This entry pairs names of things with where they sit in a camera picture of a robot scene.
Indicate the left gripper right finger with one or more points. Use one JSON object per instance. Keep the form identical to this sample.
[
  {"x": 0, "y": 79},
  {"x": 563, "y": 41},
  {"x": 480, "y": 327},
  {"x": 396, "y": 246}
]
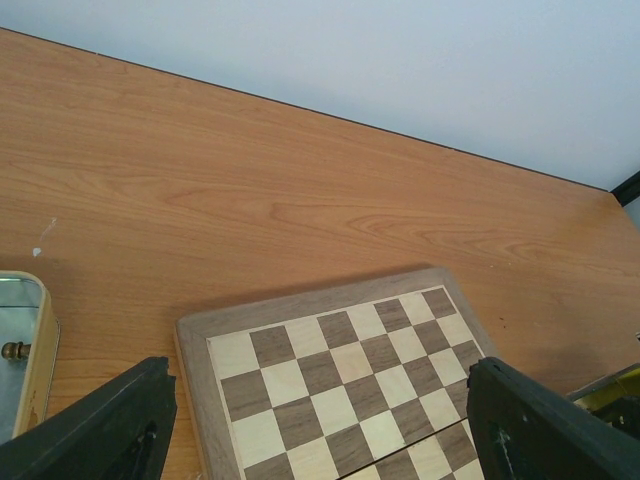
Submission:
[{"x": 523, "y": 430}]

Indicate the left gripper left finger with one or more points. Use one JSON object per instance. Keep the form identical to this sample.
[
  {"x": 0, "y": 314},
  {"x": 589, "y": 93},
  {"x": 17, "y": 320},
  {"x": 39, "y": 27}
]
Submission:
[{"x": 122, "y": 430}]

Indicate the wooden chess board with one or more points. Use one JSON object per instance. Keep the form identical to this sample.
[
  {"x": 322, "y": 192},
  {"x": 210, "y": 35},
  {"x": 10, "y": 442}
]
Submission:
[{"x": 362, "y": 381}]

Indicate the gold metal tin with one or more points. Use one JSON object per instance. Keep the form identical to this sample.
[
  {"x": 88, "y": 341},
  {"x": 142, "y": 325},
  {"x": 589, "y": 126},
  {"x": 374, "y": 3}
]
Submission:
[{"x": 613, "y": 399}]

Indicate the dark pawn in tin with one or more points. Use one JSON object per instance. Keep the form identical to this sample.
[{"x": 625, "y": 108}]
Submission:
[{"x": 15, "y": 351}]

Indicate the silver metal tin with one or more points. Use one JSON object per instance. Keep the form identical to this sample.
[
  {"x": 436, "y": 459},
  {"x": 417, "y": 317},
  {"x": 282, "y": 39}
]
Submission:
[{"x": 30, "y": 335}]

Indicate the black aluminium frame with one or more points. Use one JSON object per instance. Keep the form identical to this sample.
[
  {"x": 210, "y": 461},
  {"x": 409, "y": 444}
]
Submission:
[{"x": 628, "y": 191}]

